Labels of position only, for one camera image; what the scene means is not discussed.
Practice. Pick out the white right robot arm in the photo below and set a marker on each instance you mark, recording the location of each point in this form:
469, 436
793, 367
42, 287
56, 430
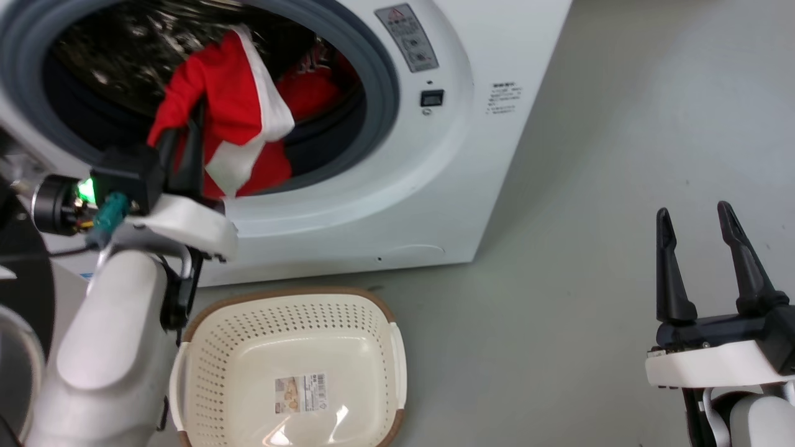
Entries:
758, 422

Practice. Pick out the red and white garment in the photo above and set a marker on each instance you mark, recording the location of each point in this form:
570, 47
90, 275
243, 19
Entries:
227, 87

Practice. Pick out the paper product label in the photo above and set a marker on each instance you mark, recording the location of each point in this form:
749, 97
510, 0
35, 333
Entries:
301, 393

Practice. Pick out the grey rubber door gasket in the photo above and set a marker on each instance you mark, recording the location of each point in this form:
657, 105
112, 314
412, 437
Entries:
380, 81

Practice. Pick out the grey warning sticker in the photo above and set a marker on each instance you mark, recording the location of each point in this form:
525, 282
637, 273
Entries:
407, 37

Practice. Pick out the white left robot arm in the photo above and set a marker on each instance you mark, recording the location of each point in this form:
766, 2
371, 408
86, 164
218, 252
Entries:
105, 347

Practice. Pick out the steel washing machine drum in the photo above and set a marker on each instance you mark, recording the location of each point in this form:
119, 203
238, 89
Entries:
124, 49

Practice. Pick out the white front-load washing machine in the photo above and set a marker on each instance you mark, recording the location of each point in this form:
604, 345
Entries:
472, 186

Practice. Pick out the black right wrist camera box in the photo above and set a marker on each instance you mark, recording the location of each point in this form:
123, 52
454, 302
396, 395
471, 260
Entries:
781, 338

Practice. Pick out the cream perforated laundry basket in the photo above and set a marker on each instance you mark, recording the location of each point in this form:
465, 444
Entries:
248, 347

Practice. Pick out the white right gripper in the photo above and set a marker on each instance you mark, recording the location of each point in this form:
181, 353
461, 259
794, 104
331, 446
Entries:
714, 360

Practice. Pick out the red garment with print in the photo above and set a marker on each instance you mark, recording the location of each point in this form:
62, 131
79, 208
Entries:
318, 87

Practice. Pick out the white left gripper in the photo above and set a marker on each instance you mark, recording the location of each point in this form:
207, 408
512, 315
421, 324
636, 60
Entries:
192, 223

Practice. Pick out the black square door latch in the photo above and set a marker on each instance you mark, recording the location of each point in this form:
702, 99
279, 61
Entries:
432, 98

